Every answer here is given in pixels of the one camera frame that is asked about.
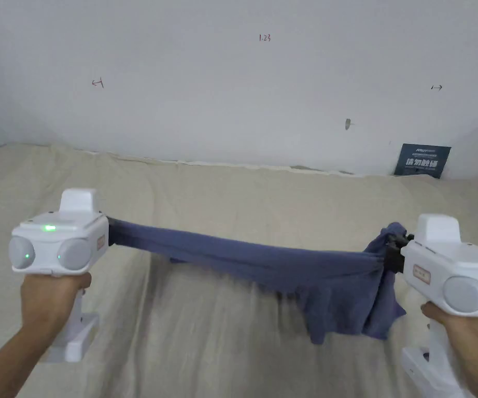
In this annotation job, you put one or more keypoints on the person's left hand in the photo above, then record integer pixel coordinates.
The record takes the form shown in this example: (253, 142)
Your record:
(50, 302)

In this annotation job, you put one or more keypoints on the dark blue garment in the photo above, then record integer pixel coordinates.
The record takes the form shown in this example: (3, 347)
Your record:
(272, 265)

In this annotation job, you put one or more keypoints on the person's left forearm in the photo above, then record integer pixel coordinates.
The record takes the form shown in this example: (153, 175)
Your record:
(4, 365)

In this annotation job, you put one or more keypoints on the person's right hand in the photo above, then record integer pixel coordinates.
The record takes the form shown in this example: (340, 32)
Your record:
(465, 336)

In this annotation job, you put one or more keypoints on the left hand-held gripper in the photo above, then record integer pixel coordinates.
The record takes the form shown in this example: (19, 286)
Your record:
(62, 238)

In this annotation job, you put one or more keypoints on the bed with beige sheet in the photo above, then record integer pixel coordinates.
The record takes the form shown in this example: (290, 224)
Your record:
(230, 195)

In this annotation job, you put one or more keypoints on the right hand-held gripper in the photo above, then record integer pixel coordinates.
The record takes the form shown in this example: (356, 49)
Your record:
(442, 253)

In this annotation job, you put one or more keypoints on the dark blue card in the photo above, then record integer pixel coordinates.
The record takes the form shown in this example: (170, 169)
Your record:
(422, 161)

